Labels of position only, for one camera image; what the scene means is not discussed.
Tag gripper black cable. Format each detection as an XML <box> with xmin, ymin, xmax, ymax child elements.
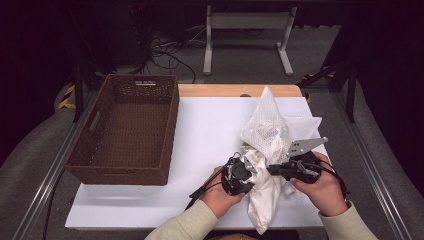
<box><xmin>184</xmin><ymin>151</ymin><xmax>243</xmax><ymax>212</ymax></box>
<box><xmin>316</xmin><ymin>159</ymin><xmax>352</xmax><ymax>199</ymax></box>

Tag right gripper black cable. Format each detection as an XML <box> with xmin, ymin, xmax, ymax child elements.
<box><xmin>316</xmin><ymin>159</ymin><xmax>352</xmax><ymax>199</ymax></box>

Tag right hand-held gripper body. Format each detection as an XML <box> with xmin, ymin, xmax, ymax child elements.
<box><xmin>276</xmin><ymin>136</ymin><xmax>329</xmax><ymax>185</ymax></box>

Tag white mesh laundry bag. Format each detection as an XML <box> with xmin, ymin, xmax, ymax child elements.
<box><xmin>239</xmin><ymin>85</ymin><xmax>324</xmax><ymax>168</ymax></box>

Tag white metal table frame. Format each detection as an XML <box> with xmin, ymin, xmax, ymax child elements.
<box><xmin>203</xmin><ymin>4</ymin><xmax>299</xmax><ymax>77</ymax></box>

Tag person's right hand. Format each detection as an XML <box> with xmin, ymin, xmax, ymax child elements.
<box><xmin>289</xmin><ymin>151</ymin><xmax>349</xmax><ymax>218</ymax></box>

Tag black floor cables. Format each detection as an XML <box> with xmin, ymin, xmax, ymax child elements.
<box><xmin>146</xmin><ymin>33</ymin><xmax>198</xmax><ymax>84</ymax></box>

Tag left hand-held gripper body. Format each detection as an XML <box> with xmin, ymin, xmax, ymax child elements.
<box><xmin>221</xmin><ymin>155</ymin><xmax>258</xmax><ymax>197</ymax></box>

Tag person's left hand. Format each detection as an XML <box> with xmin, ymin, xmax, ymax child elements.
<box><xmin>201</xmin><ymin>165</ymin><xmax>246</xmax><ymax>219</ymax></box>

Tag brown wooden stool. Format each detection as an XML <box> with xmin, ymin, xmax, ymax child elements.
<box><xmin>205</xmin><ymin>232</ymin><xmax>259</xmax><ymax>240</ymax></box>

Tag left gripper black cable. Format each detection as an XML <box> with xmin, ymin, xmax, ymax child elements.
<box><xmin>184</xmin><ymin>151</ymin><xmax>243</xmax><ymax>212</ymax></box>

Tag yellow black hazard tape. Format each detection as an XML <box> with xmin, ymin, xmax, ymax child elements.
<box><xmin>57</xmin><ymin>83</ymin><xmax>77</xmax><ymax>110</ymax></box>
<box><xmin>301</xmin><ymin>68</ymin><xmax>334</xmax><ymax>81</ymax></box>

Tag brown wicker basket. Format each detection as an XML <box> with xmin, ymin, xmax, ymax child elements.
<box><xmin>64</xmin><ymin>73</ymin><xmax>181</xmax><ymax>186</ymax></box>

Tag black metal stand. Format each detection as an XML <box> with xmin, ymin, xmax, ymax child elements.
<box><xmin>73</xmin><ymin>63</ymin><xmax>101</xmax><ymax>123</ymax></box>
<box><xmin>298</xmin><ymin>61</ymin><xmax>358</xmax><ymax>123</ymax></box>

